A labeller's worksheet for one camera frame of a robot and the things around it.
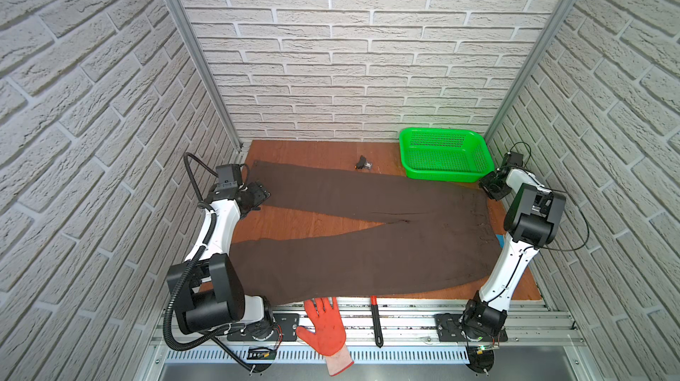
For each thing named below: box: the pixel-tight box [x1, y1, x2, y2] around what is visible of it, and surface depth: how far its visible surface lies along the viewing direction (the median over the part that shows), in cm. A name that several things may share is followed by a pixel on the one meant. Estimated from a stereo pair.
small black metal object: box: [354, 155, 373, 172], surface depth 113 cm
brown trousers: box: [230, 160, 503, 305], surface depth 91 cm
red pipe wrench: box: [370, 295, 384, 349], surface depth 76 cm
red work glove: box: [295, 296, 355, 377], surface depth 73 cm
